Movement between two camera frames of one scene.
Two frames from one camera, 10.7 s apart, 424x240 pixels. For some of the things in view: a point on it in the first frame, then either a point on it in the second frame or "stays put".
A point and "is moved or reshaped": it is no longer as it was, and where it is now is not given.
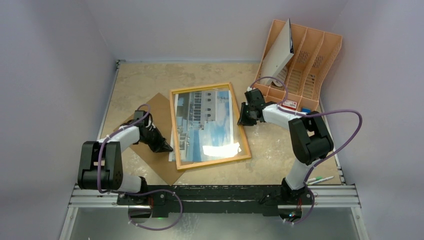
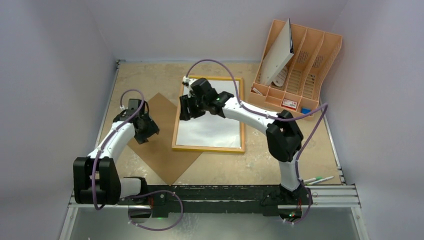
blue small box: x=307 y=110 stays put
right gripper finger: x=244 y=119 to x=185 y=114
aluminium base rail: x=346 y=197 stays put
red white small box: x=291 y=104 stays put
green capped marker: x=316 y=178 stays put
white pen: x=320 y=180 stays put
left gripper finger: x=160 y=145 to x=149 y=129
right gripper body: x=247 y=113 to x=185 y=108
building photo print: x=205 y=127 is moved or reshaped
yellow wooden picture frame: x=175 y=128 is moved or reshaped
